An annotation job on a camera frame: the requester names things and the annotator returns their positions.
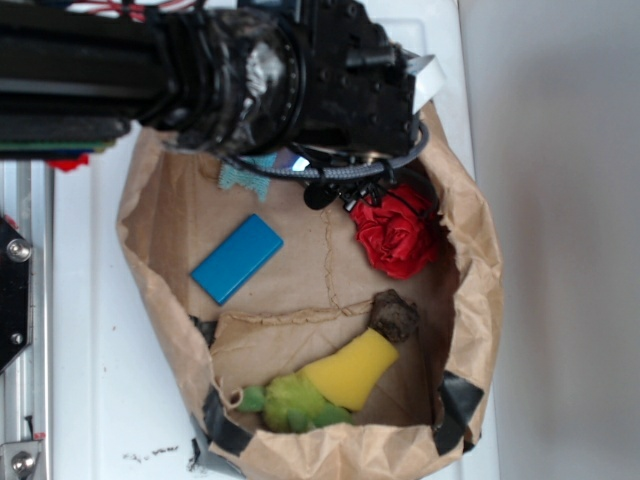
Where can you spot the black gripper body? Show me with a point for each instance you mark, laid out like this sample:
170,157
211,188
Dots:
357,95

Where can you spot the light blue cloth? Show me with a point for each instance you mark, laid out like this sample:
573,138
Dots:
230,176

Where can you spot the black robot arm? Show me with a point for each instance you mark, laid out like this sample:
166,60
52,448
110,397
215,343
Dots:
234,81

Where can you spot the red crumpled cloth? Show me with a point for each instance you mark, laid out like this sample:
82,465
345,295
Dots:
398,234

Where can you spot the black round microphone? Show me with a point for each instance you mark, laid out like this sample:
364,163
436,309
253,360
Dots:
318,196

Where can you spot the blue rectangular block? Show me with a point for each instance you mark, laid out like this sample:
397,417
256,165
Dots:
240,255

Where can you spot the dark brown lump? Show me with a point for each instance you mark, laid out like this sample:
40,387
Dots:
393,317

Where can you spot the brown paper bag bin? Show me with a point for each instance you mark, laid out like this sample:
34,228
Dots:
311,298

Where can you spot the yellow sponge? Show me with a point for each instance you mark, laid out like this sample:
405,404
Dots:
347,377

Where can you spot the green plush toy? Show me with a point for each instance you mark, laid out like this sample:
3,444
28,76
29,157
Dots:
291,404

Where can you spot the aluminium frame rail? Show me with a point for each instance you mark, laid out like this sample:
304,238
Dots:
26,237

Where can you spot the black metal bracket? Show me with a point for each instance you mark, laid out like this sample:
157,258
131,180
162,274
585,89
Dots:
15,294

